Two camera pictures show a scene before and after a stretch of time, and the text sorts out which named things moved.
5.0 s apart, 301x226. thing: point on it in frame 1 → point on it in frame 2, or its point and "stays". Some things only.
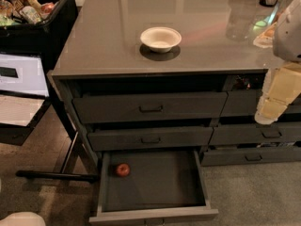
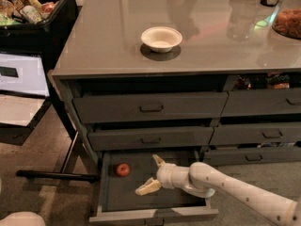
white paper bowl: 161,39 stays
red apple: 123,169 stays
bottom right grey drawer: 241,156 stays
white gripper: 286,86 → 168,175
